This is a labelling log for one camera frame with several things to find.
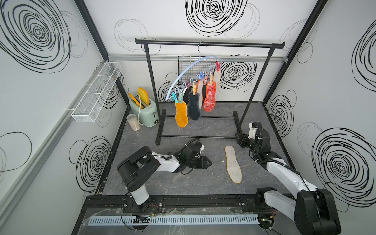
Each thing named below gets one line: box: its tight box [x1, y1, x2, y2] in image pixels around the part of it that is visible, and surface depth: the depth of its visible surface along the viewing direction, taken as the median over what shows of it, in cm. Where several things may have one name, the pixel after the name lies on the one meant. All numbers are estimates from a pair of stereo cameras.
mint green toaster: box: [128, 98, 160, 128], surface depth 98 cm
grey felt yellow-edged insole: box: [224, 145, 243, 185], surface depth 88 cm
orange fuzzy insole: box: [175, 100, 189, 128], surface depth 81 cm
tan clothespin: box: [192, 81, 197, 96], surface depth 74 cm
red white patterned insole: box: [203, 81, 217, 112], surface depth 88 cm
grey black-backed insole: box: [188, 92, 202, 121], surface depth 85 cm
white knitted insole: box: [213, 69, 222, 100], surface depth 85 cm
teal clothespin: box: [171, 92, 179, 104], surface depth 66 cm
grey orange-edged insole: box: [196, 78, 204, 110], surface depth 80 cm
